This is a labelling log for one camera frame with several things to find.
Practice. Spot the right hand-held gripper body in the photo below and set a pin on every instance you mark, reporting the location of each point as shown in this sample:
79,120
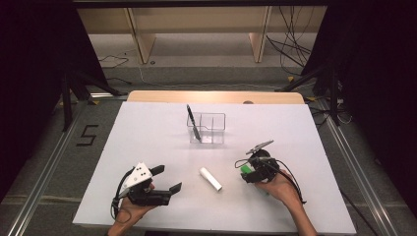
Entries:
265,164

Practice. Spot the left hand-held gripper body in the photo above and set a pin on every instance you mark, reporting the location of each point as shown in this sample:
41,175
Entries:
139,178

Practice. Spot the black gel pen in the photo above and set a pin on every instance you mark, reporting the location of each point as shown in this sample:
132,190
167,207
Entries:
193,123

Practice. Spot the clear plastic organizer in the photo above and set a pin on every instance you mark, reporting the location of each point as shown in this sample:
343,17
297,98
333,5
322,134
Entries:
213,131

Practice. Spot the person's right hand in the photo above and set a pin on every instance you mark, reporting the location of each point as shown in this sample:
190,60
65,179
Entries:
282,190

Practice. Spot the person's left hand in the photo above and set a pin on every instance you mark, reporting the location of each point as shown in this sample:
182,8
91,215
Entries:
131,211

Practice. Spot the white table board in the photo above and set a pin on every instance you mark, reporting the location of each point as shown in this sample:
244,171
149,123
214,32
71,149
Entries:
157,147

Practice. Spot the white cylindrical tube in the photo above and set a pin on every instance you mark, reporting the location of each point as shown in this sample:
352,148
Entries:
210,178

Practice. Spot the wooden table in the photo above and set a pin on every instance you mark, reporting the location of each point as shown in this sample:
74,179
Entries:
213,97

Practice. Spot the black metal stand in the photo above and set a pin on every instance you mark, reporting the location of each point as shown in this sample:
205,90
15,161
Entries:
333,98
67,98

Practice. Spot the light wooden desk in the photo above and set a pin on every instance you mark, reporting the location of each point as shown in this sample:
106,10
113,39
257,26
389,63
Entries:
144,42

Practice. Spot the black curtain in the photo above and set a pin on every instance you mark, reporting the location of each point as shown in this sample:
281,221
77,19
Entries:
32,65
377,65

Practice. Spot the metal floor rail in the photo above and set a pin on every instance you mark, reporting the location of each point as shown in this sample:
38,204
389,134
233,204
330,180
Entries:
360,173
42,183

